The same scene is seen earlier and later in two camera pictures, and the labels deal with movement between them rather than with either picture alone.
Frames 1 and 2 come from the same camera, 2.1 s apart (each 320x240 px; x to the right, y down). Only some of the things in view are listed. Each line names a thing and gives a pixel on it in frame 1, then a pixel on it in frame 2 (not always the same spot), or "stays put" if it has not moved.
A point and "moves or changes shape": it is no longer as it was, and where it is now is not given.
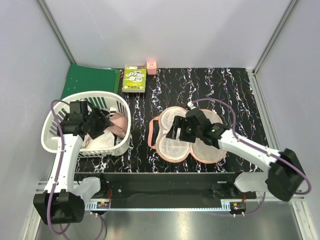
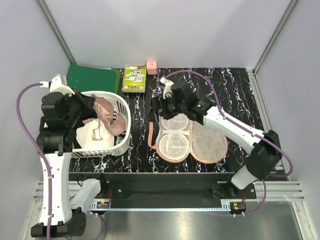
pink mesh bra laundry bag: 172,150 stays put
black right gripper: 180,122 → 157,103
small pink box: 151,67 stays put
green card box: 134,77 stays put
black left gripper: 103,122 → 87,101
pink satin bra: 120,123 moves or changes shape
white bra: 106,139 stays put
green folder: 84,78 stays put
